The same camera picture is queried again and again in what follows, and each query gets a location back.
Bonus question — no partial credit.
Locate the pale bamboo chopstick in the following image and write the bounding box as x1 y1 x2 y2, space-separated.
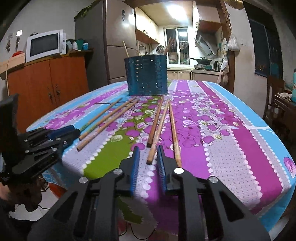
79 97 136 141
76 98 139 152
80 97 122 135

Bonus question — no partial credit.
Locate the long tan chopstick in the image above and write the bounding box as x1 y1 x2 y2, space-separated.
169 101 182 167

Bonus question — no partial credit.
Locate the metal perforated utensil holder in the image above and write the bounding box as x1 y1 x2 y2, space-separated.
125 55 168 96

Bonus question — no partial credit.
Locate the light wooden chopstick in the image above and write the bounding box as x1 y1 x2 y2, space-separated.
122 41 130 58

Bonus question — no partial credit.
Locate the dark brown chopstick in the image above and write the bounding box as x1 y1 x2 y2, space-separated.
147 97 164 148

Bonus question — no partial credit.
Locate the kitchen window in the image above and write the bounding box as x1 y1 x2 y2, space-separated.
165 28 190 65

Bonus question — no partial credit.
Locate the orange wooden cabinet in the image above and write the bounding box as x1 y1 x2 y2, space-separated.
8 50 93 133

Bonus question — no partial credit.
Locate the floral striped tablecloth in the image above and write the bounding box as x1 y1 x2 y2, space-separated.
26 79 296 235

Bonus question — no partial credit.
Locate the white microwave oven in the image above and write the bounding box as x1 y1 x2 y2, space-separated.
25 29 66 63

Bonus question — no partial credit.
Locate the bronze refrigerator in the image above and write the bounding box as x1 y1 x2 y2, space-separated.
74 1 137 90

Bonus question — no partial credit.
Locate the steel electric kettle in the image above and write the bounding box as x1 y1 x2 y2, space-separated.
213 61 220 72

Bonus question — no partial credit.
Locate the black wok on stove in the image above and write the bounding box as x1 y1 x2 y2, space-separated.
190 57 212 65

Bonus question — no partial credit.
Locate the white plastic bag hanging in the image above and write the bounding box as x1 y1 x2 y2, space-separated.
228 33 240 52

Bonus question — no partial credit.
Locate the range hood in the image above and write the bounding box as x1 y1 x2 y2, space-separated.
195 30 218 58

